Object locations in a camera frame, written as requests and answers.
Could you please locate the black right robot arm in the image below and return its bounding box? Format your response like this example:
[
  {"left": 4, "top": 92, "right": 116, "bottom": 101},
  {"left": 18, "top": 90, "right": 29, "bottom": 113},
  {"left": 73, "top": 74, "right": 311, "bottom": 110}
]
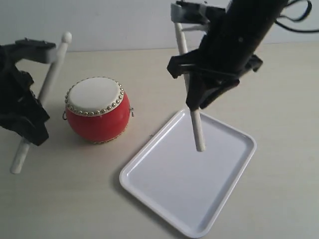
[{"left": 167, "top": 0, "right": 288, "bottom": 111}]

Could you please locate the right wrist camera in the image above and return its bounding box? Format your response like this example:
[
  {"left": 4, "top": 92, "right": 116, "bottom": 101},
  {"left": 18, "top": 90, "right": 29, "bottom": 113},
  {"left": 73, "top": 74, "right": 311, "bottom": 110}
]
[{"left": 170, "top": 0, "right": 226, "bottom": 25}]

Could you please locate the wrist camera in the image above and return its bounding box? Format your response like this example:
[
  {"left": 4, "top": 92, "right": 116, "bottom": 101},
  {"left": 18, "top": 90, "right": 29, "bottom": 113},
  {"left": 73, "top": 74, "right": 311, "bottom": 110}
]
[
  {"left": 13, "top": 38, "right": 57, "bottom": 64},
  {"left": 170, "top": 0, "right": 226, "bottom": 25}
]

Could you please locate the white rectangular plastic tray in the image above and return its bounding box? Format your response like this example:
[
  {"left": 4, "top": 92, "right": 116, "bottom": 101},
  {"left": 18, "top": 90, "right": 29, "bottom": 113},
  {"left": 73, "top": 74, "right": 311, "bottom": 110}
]
[{"left": 119, "top": 109, "right": 257, "bottom": 239}]

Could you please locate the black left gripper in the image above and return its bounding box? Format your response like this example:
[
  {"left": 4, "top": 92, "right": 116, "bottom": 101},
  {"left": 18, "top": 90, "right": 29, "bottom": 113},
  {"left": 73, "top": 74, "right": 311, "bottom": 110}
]
[{"left": 0, "top": 43, "right": 50, "bottom": 146}]

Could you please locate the small red drum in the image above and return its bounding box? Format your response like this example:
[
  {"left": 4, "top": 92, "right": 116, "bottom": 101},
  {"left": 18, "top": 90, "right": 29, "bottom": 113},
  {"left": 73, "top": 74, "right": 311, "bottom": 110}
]
[{"left": 63, "top": 77, "right": 134, "bottom": 143}]

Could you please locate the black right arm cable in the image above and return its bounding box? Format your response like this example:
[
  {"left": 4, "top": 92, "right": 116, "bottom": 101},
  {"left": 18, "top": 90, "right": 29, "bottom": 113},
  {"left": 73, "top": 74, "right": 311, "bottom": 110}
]
[{"left": 274, "top": 0, "right": 319, "bottom": 33}]

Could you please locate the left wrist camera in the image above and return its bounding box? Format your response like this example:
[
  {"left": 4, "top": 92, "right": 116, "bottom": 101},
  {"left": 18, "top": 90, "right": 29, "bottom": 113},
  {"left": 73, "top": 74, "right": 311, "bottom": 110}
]
[{"left": 13, "top": 38, "right": 57, "bottom": 64}]

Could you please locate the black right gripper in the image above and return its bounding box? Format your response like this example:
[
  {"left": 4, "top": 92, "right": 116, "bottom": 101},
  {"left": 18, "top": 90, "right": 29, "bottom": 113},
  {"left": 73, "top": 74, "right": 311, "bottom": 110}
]
[{"left": 167, "top": 14, "right": 264, "bottom": 111}]

